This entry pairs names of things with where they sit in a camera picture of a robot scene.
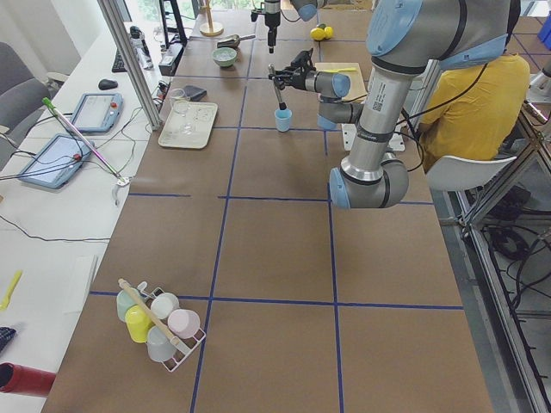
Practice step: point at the yellow cup in rack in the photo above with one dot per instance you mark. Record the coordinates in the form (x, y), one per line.
(138, 324)

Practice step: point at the yellow lemon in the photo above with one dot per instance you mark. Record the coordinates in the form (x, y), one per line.
(318, 34)
(328, 32)

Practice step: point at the white plastic chair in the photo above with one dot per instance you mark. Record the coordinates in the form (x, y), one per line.
(450, 173)

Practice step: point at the metal ice scoop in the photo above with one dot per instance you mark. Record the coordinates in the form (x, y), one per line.
(233, 41)

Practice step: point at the person in yellow shirt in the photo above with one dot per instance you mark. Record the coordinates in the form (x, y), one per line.
(473, 110)

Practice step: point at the metal muddler black tip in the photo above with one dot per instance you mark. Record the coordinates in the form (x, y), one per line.
(278, 92)

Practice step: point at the aluminium frame post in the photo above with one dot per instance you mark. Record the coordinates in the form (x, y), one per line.
(116, 26)

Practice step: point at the black box device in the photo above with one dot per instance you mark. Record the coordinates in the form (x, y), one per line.
(170, 59)

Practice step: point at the green bowl of ice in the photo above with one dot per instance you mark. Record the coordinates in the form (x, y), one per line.
(224, 56)

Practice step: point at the near blue teach pendant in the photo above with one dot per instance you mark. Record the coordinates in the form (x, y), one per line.
(56, 163)

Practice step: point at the red cylinder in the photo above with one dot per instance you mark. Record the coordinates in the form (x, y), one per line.
(25, 380)

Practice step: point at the white cup in rack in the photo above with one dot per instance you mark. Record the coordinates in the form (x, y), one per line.
(164, 304)

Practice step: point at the wooden rack handle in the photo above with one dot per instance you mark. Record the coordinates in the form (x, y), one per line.
(125, 285)

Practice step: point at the light blue cup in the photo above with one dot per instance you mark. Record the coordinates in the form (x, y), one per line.
(283, 119)

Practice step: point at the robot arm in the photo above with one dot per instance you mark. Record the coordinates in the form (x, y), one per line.
(403, 37)
(306, 10)

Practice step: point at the clear wine glass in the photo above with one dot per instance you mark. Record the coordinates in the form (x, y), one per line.
(180, 106)

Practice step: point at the grey folded cloth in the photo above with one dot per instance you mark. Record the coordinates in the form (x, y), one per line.
(194, 93)

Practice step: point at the blue teach pendant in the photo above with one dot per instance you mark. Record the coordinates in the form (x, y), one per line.
(97, 112)
(56, 163)

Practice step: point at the black computer mouse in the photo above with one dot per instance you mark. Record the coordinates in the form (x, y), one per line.
(107, 84)

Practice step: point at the far blue teach pendant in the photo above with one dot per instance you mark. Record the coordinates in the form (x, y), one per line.
(97, 112)

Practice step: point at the grey cup in rack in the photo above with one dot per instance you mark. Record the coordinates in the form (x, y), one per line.
(158, 345)

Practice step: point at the cream bear tray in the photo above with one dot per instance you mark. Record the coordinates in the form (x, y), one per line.
(201, 116)

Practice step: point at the wooden cutting board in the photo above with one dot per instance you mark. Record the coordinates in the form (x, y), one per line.
(357, 90)

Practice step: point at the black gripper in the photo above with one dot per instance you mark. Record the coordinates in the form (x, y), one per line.
(271, 19)
(304, 79)

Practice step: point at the wooden mug tree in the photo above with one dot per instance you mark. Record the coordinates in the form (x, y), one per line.
(210, 28)

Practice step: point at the white wire cup rack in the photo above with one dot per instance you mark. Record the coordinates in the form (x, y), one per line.
(185, 347)

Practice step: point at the yellow plastic knife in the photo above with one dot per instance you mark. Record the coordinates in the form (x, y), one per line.
(339, 70)

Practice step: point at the grey office chair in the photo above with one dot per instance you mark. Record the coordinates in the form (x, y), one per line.
(21, 100)

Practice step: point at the green cup in rack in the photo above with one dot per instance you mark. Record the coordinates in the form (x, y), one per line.
(123, 303)

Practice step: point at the metal stirring rod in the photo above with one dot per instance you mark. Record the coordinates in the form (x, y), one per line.
(122, 181)

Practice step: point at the black keyboard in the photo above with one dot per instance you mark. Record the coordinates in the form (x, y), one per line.
(118, 65)

